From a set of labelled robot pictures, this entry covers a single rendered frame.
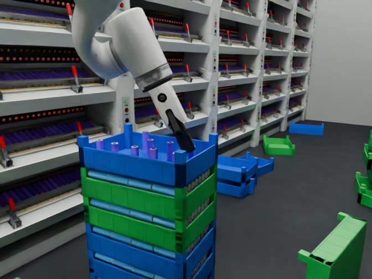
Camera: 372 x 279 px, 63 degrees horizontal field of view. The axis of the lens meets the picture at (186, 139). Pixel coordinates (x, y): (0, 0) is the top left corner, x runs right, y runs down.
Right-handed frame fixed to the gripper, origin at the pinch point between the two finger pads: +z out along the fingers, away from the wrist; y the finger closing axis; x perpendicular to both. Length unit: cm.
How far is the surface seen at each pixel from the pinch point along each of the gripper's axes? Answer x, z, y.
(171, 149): 4.1, 0.5, 2.6
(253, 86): -53, 24, 164
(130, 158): 12.6, -3.0, -3.5
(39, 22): 28, -47, 34
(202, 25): -28, -29, 109
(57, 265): 58, 25, 20
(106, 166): 19.8, -2.9, 0.3
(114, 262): 31.3, 22.0, 1.1
